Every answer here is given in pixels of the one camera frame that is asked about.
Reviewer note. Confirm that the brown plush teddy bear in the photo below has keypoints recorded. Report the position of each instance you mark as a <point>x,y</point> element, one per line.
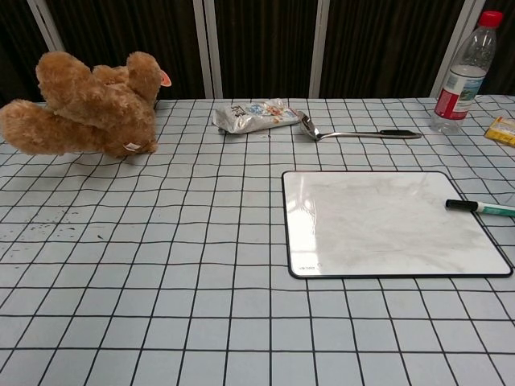
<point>92,112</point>

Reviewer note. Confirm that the clear bottle red cap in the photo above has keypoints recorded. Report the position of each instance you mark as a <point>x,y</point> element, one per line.
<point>462,88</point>

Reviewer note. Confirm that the white black checked tablecloth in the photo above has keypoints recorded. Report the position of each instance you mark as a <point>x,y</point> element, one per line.
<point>181,281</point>

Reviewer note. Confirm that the yellow snack packet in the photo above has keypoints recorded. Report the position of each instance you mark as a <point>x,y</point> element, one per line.
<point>503,132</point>

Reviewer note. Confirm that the white drawing board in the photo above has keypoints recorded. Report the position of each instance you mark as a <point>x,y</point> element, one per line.
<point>386,225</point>

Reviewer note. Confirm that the marker pen with black cap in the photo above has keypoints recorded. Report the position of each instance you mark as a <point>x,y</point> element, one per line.
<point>483,207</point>

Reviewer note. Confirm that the white screen frame post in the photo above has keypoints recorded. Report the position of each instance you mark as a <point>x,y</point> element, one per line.
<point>209,48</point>
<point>44,24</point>
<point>320,48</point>
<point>452,48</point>

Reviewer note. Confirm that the silver snack packet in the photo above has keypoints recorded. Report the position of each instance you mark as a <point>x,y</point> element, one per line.
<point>251,116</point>

